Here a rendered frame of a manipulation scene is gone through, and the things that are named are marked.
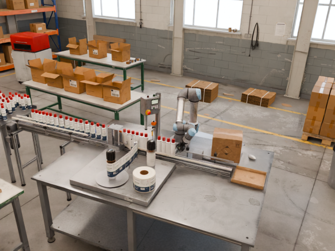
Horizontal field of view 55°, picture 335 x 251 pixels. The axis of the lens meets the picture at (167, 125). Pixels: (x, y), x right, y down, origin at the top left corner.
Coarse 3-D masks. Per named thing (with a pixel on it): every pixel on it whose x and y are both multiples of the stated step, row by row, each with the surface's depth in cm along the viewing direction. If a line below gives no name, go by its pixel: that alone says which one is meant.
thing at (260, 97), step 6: (252, 90) 746; (258, 90) 745; (264, 90) 744; (246, 96) 721; (252, 96) 712; (258, 96) 706; (264, 96) 710; (270, 96) 711; (246, 102) 726; (252, 102) 717; (258, 102) 710; (264, 102) 701; (270, 102) 710
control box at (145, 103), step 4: (144, 96) 327; (152, 96) 327; (156, 96) 328; (144, 100) 321; (148, 100) 322; (144, 104) 323; (148, 104) 324; (156, 104) 329; (144, 108) 325; (148, 108) 326; (144, 112) 327; (152, 112) 330; (156, 112) 333
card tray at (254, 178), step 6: (240, 168) 324; (246, 168) 322; (234, 174) 316; (240, 174) 316; (246, 174) 316; (252, 174) 316; (258, 174) 317; (264, 174) 316; (234, 180) 302; (240, 180) 307; (246, 180) 307; (252, 180) 307; (258, 180) 307; (264, 180) 308; (252, 186) 297; (258, 186) 295
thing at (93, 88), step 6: (84, 72) 517; (90, 72) 528; (90, 78) 528; (96, 78) 540; (102, 78) 533; (108, 78) 510; (90, 84) 515; (96, 84) 496; (90, 90) 520; (96, 90) 514; (102, 90) 508; (96, 96) 518; (102, 96) 512
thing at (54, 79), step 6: (60, 66) 571; (66, 66) 565; (48, 72) 560; (54, 72) 572; (60, 72) 574; (48, 78) 556; (54, 78) 532; (60, 78) 543; (48, 84) 562; (54, 84) 555; (60, 84) 549
